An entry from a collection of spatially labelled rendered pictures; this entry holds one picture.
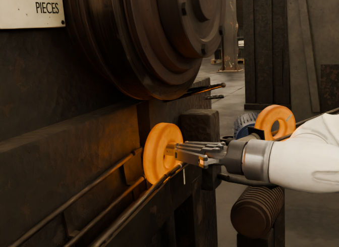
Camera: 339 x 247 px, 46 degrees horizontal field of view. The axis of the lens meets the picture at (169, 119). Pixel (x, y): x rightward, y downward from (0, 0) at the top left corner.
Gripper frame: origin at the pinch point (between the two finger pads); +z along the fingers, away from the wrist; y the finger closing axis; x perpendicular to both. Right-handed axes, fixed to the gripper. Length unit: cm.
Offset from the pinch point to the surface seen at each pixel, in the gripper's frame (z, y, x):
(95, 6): 3.3, -19.5, 32.7
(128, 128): 7.2, -4.4, 5.3
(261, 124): -13.6, 40.1, -2.4
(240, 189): 26, 156, -78
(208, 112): -1.9, 24.0, 3.8
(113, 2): -1.2, -20.3, 33.3
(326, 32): -8, 273, 19
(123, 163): 5.6, -9.7, -1.5
